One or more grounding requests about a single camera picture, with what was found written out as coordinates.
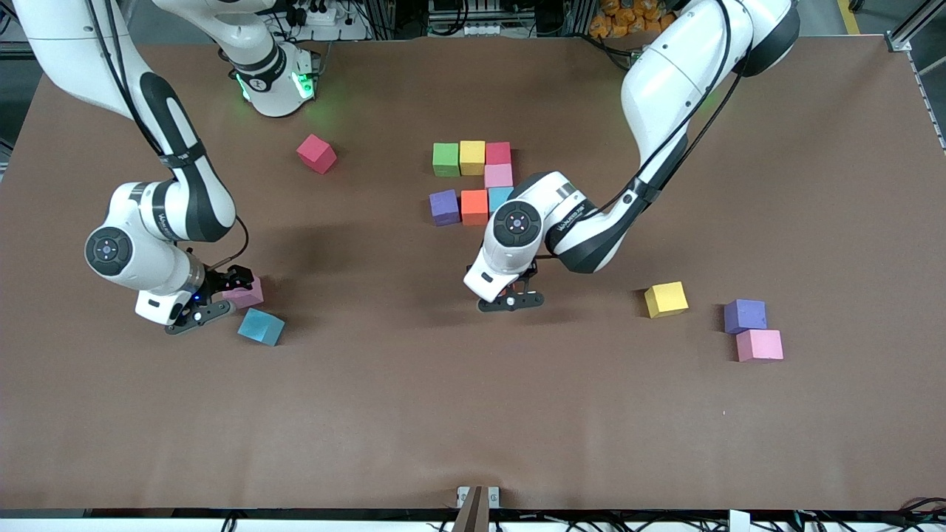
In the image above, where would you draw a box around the orange foam cube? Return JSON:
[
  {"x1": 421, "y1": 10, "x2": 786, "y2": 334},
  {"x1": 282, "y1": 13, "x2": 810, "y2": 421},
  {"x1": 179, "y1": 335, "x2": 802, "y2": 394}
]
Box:
[{"x1": 460, "y1": 190, "x2": 489, "y2": 227}]

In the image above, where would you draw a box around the purple foam cube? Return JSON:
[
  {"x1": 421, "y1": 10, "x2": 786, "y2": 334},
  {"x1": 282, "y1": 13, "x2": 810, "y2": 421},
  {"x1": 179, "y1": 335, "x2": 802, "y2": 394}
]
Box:
[
  {"x1": 724, "y1": 299, "x2": 768, "y2": 335},
  {"x1": 429, "y1": 189, "x2": 461, "y2": 227}
]

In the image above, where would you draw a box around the green foam cube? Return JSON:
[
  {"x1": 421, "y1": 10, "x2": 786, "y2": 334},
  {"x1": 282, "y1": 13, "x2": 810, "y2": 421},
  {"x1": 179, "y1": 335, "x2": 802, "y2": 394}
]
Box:
[{"x1": 432, "y1": 143, "x2": 461, "y2": 178}]

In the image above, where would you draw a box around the brown table cover sheet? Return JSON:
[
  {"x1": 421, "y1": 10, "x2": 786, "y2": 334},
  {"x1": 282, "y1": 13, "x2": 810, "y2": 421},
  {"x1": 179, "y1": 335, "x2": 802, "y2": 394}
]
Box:
[{"x1": 0, "y1": 37, "x2": 946, "y2": 512}]

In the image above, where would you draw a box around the orange packets pile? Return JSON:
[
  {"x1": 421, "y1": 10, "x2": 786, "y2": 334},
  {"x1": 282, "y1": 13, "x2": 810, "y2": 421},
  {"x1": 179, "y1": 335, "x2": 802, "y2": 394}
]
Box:
[{"x1": 589, "y1": 0, "x2": 670, "y2": 38}]

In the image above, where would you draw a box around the white power strip with plugs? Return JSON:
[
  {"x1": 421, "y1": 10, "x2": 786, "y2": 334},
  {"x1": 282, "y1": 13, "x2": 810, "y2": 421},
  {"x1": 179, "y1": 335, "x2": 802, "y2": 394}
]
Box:
[{"x1": 285, "y1": 0, "x2": 370, "y2": 41}]

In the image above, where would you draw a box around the silver metal bracket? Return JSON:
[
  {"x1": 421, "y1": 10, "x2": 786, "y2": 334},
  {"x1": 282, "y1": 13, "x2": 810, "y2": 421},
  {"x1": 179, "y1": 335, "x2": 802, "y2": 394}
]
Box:
[{"x1": 456, "y1": 485, "x2": 502, "y2": 510}]

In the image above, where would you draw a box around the brown camera post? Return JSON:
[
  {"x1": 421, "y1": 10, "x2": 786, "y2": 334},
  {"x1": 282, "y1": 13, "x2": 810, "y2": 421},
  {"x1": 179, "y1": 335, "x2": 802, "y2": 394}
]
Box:
[{"x1": 451, "y1": 485, "x2": 492, "y2": 532}]

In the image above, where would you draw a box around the aluminium frame profile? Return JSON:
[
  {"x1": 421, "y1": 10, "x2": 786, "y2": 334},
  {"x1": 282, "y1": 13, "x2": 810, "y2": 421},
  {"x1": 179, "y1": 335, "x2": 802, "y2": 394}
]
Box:
[
  {"x1": 883, "y1": 0, "x2": 946, "y2": 54},
  {"x1": 0, "y1": 0, "x2": 101, "y2": 61}
]

